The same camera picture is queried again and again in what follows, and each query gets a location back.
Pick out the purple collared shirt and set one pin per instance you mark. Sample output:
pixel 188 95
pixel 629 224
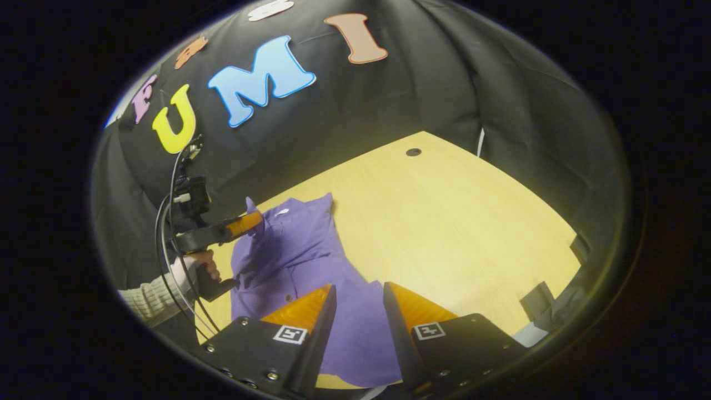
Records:
pixel 311 261

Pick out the dark grey block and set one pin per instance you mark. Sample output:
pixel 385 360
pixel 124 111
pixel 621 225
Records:
pixel 537 303

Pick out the black backdrop cloth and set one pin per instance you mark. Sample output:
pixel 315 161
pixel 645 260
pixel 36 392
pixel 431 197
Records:
pixel 422 89

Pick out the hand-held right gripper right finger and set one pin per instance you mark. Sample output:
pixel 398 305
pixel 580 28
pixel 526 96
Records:
pixel 400 344

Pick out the pale flat object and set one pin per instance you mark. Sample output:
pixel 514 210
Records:
pixel 530 335

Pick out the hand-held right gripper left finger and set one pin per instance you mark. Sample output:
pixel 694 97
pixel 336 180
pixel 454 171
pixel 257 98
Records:
pixel 316 344

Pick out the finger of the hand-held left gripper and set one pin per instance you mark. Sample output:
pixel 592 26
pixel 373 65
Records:
pixel 244 223

